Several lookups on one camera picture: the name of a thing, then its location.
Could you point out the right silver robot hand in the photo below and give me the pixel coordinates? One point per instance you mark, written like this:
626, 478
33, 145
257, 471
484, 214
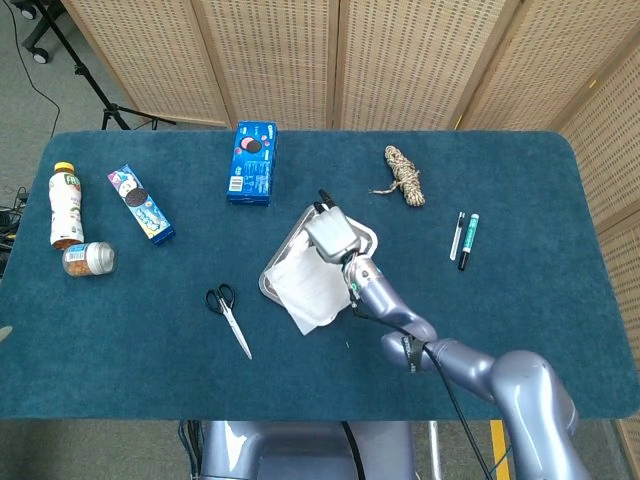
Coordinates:
332, 232

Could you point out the white paper sheet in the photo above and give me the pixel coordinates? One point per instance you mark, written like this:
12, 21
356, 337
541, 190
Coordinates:
305, 285

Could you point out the silver metal tray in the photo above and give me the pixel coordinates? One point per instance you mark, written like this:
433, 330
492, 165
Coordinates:
369, 239

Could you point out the wide blue cookie box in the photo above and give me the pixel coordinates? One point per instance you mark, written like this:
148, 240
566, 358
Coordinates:
250, 170

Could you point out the silver utility knife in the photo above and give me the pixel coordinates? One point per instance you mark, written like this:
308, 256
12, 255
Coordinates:
456, 237

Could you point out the green marker pen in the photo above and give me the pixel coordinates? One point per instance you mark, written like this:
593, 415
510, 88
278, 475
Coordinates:
470, 237

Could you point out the woven wicker screen panel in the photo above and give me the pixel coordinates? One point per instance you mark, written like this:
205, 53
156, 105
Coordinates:
540, 60
620, 175
410, 60
150, 50
280, 60

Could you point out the slim blue cartoon cookie box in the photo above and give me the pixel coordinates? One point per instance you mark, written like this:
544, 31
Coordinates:
142, 205

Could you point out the purple-grey robot torso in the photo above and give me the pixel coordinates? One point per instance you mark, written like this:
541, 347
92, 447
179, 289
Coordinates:
300, 450

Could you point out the teal tablecloth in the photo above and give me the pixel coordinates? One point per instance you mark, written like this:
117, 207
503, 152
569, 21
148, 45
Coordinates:
150, 375

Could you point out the clear glass jar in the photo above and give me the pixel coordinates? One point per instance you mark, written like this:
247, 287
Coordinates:
90, 259

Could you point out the white juice bottle yellow cap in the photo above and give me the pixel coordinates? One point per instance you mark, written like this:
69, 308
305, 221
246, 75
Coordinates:
65, 210

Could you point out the black tripod stand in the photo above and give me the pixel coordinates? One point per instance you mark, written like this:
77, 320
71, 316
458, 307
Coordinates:
80, 70

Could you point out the black wheeled stand base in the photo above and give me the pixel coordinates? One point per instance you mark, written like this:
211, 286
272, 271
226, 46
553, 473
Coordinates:
40, 54

